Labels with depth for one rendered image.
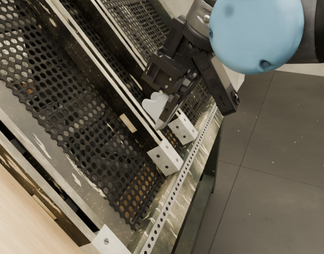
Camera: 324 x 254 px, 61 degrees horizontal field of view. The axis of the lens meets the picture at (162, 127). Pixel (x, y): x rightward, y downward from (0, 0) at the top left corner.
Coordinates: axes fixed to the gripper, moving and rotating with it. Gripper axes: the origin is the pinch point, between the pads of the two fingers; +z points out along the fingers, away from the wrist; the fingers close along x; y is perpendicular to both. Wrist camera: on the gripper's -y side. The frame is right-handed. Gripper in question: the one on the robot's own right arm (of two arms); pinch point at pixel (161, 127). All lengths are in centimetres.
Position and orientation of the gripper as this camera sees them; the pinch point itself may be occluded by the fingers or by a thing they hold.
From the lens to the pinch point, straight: 54.2
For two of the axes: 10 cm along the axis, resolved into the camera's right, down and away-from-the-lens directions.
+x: -4.3, 4.5, -7.8
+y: -8.0, -5.9, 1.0
